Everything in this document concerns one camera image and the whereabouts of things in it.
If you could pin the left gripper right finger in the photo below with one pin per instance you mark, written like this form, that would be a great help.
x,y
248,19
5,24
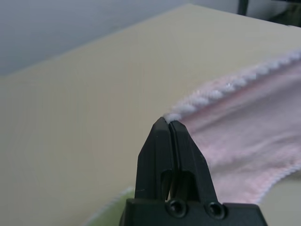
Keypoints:
x,y
190,164

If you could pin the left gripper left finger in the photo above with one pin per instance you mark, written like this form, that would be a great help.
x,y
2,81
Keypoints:
x,y
155,164

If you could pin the pink towel with embroidery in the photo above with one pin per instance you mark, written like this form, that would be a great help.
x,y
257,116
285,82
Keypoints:
x,y
247,129

